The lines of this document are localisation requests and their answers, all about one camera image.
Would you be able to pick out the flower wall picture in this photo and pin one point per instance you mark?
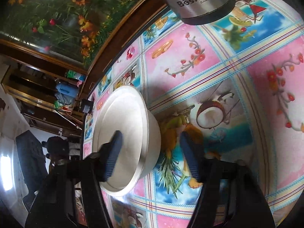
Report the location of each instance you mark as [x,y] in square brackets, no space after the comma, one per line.
[72,31]

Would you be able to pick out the white foam bowl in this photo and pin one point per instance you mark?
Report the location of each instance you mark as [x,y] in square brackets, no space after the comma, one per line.
[125,110]

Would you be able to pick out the blue plastic jug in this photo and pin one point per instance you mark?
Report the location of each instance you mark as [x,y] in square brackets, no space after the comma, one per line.
[67,89]

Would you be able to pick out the colourful patterned tablecloth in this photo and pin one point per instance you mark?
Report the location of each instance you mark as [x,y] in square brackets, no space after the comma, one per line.
[237,84]

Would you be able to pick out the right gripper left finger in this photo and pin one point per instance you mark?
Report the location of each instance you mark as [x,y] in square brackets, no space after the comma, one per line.
[55,203]

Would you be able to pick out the broom with metal handle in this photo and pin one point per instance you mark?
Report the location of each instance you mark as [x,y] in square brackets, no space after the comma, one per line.
[76,123]

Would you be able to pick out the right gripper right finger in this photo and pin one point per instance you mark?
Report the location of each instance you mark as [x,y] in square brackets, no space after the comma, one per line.
[230,196]

